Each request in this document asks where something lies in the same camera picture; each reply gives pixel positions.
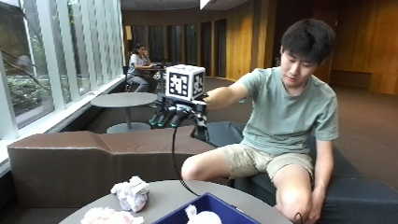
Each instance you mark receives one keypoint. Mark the brown upholstered bench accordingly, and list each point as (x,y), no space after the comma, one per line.
(83,161)

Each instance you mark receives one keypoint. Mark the dark round table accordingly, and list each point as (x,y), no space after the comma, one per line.
(156,67)

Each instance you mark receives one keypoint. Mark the white cube with black markers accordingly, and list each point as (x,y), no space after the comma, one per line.
(185,82)

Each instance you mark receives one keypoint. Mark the wooden wall bench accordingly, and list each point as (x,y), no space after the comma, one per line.
(351,79)

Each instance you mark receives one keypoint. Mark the the person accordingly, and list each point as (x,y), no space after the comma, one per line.
(287,118)

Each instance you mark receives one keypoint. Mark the round grey pedestal table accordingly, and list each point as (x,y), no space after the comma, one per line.
(123,100)

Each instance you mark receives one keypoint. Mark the white window frame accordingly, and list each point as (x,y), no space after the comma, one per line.
(54,56)

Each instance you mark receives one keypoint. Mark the white grey soft toy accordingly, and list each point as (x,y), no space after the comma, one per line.
(132,194)

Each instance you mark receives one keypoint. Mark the dark grey upholstered bench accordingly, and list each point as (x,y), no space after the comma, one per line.
(356,193)

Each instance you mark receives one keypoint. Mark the dark chair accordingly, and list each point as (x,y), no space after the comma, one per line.
(126,81)

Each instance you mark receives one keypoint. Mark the blue box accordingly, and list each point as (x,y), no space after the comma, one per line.
(207,203)

